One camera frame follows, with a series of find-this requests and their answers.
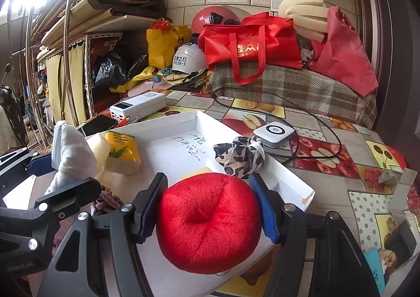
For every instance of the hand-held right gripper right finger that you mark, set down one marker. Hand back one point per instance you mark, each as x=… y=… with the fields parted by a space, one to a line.
x=266 y=215

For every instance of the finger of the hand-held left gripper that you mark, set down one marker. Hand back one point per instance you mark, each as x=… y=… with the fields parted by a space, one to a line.
x=39 y=162
x=72 y=190

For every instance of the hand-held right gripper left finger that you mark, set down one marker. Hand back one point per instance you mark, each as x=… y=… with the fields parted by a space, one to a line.
x=154 y=208

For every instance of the pale pink plush toy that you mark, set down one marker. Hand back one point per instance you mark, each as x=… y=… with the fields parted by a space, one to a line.
x=70 y=149

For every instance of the grey brown braided scrunchie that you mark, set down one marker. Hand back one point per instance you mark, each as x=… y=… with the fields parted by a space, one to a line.
x=106 y=201

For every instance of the white cardboard box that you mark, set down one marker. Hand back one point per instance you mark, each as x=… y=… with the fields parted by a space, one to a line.
x=157 y=159

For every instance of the red plush apple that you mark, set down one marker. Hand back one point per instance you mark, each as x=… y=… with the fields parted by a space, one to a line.
x=210 y=224

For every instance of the yellow tissue pack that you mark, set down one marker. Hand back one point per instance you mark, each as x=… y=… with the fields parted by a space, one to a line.
x=123 y=156

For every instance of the black white patterned scrunchie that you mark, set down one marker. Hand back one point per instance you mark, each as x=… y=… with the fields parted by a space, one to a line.
x=239 y=156

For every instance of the dark scooter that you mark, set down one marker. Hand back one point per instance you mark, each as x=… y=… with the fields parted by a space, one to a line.
x=13 y=110

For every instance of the fruit print tablecloth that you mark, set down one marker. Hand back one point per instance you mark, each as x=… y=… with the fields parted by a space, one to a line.
x=331 y=218

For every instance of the black phone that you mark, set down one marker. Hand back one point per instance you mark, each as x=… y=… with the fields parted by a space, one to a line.
x=98 y=124

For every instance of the yellow curtain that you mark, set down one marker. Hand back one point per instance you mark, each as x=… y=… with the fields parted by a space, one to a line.
x=70 y=87

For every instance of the metal shelf rack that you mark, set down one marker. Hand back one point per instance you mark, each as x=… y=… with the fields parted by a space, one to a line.
x=88 y=70

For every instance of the white power bank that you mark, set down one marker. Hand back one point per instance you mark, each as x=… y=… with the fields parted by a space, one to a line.
x=141 y=105

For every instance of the black plastic bag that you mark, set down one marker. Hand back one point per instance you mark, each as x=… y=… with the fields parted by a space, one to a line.
x=108 y=70

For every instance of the teal tissue pack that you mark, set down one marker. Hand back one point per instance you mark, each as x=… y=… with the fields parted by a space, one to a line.
x=374 y=267

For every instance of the plaid blanket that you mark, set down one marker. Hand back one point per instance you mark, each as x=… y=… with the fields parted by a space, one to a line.
x=295 y=90

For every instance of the yellow cloth pile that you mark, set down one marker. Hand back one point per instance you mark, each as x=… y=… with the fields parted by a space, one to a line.
x=144 y=78

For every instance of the red printed cloth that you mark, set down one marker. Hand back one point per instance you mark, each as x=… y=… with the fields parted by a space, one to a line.
x=397 y=156

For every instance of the white small carton box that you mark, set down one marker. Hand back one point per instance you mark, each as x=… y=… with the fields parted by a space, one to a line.
x=405 y=177

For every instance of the white helmet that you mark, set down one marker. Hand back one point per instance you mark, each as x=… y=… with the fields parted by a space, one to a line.
x=188 y=57

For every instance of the yellow bag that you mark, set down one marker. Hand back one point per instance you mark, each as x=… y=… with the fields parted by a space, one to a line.
x=162 y=44

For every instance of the red tote bag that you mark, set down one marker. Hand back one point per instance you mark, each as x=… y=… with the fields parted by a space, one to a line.
x=249 y=44

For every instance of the pink red plastic bag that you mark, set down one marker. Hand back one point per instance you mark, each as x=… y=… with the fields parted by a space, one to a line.
x=344 y=57

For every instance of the red helmet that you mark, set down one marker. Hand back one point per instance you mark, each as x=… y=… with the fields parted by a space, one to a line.
x=203 y=19

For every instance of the dark wooden door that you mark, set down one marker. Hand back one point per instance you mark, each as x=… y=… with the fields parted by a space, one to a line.
x=393 y=54

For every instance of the cream foam pieces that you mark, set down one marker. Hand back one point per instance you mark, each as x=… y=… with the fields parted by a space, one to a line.
x=302 y=8

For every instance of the white wall socket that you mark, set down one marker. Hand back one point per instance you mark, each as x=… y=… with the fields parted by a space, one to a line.
x=275 y=5

